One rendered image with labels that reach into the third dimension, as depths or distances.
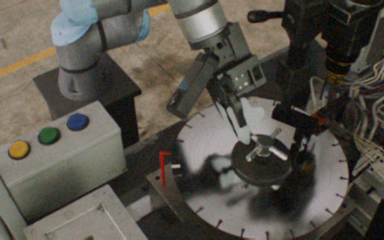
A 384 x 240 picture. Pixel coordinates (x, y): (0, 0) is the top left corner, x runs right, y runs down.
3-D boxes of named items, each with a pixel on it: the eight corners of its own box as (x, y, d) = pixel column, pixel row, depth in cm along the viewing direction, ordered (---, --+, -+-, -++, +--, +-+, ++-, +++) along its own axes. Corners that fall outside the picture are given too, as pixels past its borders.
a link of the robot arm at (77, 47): (53, 51, 116) (43, 11, 106) (97, 38, 120) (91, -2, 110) (62, 75, 108) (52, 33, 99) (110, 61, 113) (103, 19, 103)
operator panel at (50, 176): (22, 227, 88) (-1, 188, 77) (7, 192, 94) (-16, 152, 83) (128, 170, 99) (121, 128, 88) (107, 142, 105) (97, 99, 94)
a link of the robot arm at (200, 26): (186, 19, 61) (167, 19, 68) (198, 47, 63) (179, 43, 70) (226, -2, 63) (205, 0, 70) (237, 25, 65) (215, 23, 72)
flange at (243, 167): (283, 192, 71) (286, 183, 69) (223, 173, 74) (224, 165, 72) (296, 146, 78) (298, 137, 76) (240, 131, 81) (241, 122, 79)
